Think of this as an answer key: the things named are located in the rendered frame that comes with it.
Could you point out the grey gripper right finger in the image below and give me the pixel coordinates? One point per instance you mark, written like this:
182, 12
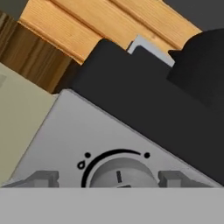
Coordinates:
172, 178

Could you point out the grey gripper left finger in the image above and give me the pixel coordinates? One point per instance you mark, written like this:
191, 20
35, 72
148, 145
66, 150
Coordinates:
43, 178

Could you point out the silver and black stove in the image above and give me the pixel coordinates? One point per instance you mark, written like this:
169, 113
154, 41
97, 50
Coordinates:
122, 102

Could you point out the grey stove knob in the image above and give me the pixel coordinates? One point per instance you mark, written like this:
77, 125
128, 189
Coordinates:
122, 173

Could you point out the light wooden cupboard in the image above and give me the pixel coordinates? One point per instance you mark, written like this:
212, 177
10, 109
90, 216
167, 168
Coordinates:
96, 26

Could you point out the black pan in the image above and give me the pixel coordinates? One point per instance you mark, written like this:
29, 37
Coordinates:
201, 67

